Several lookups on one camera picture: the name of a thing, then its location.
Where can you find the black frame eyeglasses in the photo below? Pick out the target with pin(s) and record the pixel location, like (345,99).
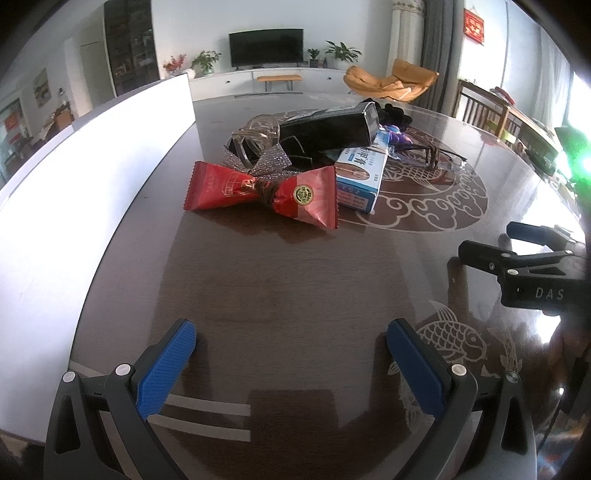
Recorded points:
(434,154)

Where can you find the flat screen television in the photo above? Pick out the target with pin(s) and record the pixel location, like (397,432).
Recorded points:
(266,47)

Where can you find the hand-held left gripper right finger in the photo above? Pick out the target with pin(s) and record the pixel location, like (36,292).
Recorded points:
(415,369)

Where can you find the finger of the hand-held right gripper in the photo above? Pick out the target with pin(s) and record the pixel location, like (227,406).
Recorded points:
(528,233)
(480,256)

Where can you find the red candy packet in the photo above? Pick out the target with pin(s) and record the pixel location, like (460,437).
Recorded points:
(217,184)

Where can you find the red paper sign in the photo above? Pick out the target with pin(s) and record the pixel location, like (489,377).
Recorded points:
(10,123)

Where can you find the white television cabinet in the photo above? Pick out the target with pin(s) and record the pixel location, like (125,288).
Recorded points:
(231,81)

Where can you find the wooden bench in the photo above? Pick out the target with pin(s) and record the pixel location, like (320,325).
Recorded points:
(279,78)

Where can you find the orange lounge chair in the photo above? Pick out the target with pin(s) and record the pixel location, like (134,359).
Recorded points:
(392,85)

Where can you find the bushy green potted plant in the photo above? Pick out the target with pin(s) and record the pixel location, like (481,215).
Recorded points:
(205,62)

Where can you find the black rectangular box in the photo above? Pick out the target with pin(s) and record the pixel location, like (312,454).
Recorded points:
(323,127)

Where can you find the wooden chair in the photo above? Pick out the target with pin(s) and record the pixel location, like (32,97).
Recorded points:
(480,108)

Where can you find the red wall hanging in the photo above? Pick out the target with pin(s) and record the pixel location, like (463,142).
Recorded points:
(474,25)

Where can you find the small potted plant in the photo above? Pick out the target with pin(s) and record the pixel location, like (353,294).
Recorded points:
(314,56)

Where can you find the white curtain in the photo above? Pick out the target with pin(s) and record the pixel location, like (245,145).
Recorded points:
(407,32)

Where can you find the black cloth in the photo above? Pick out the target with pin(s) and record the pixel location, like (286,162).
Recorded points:
(397,113)

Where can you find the large leafy potted plant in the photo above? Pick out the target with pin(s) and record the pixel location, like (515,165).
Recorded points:
(344,51)

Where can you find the clear plastic glasses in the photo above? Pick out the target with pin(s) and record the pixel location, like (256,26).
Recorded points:
(258,134)

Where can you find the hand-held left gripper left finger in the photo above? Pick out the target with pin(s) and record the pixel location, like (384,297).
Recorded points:
(161,369)

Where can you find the red flower plant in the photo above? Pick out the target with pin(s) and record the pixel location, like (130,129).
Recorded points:
(174,64)

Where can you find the framed picture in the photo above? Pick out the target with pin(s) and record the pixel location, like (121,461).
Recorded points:
(42,87)

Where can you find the purple toy wand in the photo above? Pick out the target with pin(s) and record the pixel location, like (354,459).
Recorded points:
(399,137)

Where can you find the dark patterned desktop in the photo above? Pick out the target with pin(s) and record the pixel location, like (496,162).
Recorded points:
(277,286)

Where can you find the dark display cabinet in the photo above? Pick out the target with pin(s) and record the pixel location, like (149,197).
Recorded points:
(131,46)

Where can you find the grey curtain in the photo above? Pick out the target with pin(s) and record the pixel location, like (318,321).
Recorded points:
(441,50)

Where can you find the blue white toothpaste box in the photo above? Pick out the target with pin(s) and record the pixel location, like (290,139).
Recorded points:
(360,184)

